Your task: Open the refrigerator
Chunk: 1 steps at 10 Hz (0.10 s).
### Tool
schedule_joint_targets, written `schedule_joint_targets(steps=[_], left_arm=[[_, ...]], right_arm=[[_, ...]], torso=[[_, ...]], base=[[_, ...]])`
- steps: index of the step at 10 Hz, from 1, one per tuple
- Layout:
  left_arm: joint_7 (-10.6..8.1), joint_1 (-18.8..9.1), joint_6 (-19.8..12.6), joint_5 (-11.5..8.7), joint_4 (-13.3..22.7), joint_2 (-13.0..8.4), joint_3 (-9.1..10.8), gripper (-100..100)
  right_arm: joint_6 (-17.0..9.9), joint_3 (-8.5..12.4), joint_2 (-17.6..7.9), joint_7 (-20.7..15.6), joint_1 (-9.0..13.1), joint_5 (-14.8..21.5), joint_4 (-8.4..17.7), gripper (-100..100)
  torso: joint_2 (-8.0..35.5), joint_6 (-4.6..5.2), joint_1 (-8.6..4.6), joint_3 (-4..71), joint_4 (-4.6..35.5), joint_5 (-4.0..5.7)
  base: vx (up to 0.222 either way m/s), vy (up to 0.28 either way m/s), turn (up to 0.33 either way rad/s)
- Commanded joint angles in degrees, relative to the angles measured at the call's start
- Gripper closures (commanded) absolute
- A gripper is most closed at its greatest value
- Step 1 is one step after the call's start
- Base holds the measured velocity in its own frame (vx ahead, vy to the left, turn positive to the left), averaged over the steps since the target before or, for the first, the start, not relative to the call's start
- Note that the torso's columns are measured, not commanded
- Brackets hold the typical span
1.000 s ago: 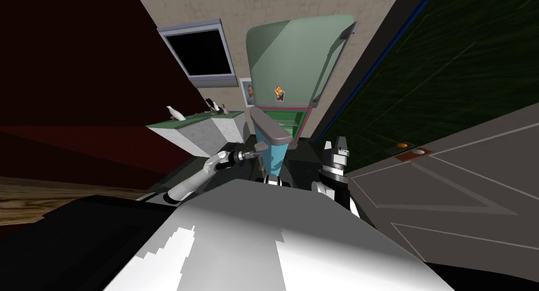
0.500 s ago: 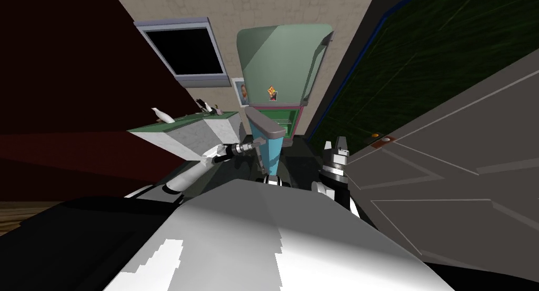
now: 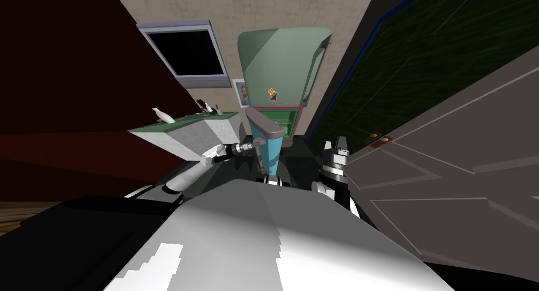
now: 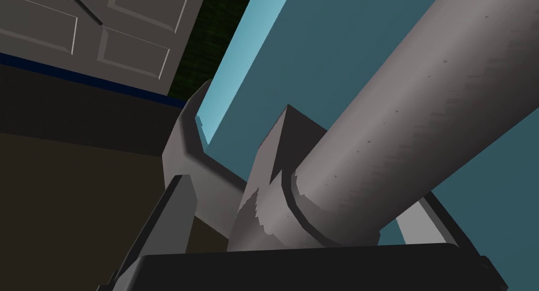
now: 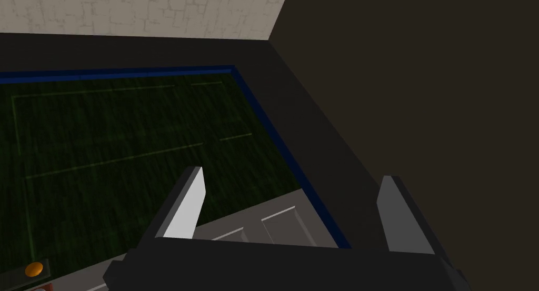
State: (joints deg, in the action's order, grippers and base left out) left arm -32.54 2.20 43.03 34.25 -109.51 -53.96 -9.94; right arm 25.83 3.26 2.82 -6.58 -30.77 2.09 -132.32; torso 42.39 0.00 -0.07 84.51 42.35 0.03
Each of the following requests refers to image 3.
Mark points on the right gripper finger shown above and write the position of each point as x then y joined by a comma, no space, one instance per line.
341,143
328,146

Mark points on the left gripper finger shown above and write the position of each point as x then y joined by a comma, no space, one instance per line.
258,143

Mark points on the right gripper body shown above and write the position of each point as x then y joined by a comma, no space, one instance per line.
339,159

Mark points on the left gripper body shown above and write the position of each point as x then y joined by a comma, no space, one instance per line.
243,148

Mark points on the grey and blue fridge door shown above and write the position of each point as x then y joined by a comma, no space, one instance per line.
267,152

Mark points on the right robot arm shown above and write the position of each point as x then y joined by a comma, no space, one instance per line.
337,192

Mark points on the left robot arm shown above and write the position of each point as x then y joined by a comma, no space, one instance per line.
189,177

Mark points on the green fridge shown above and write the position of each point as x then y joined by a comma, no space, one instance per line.
290,124

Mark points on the door knob with brown plate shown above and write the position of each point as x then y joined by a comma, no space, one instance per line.
381,140

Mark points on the green topped marble counter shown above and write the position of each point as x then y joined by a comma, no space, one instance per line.
198,133

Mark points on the small portrait picture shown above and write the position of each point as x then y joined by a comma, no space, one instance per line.
241,93

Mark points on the green fridge freezer door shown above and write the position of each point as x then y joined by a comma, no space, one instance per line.
278,68

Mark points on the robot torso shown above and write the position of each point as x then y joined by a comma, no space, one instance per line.
261,232

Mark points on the grey framed window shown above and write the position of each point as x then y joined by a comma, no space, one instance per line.
185,53

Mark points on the grey panelled door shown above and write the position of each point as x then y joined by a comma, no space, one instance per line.
454,173

